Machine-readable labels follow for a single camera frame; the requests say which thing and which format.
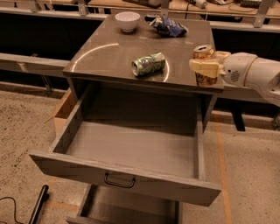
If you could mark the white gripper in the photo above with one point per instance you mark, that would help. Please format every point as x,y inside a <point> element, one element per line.
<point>237,68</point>

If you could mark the orange soda can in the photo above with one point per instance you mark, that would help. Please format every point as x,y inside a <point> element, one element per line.
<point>203,52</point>

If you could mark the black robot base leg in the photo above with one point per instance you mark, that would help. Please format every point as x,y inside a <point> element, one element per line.
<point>42,197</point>

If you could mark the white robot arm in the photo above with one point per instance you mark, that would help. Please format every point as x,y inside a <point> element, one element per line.
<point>263,77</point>

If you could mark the green soda can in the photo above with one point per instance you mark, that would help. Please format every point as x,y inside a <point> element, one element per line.
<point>148,64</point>

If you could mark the grey cabinet with counter top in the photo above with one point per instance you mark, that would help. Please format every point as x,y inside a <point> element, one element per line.
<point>108,54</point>

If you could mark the grey open top drawer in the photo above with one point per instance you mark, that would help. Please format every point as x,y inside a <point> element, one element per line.
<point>154,138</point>

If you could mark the grey open drawer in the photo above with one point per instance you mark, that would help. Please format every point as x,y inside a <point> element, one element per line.
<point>102,205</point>
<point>154,138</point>

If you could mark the grey open lower drawer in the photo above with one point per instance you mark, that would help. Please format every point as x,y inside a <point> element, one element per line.
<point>102,205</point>

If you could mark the blue chip bag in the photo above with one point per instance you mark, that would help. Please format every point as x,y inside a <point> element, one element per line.
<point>167,27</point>

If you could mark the wooden back workbench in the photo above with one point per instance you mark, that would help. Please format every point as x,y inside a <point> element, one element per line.
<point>175,6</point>

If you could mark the white ceramic bowl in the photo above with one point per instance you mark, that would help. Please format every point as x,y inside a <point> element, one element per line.
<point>127,20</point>

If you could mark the cardboard box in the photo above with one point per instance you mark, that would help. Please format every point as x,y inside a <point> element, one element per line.
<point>62,111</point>

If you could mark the black drawer handle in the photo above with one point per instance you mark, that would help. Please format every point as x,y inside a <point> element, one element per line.
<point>118,182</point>

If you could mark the grey metal rail shelf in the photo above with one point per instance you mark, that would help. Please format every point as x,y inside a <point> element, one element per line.
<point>32,65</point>

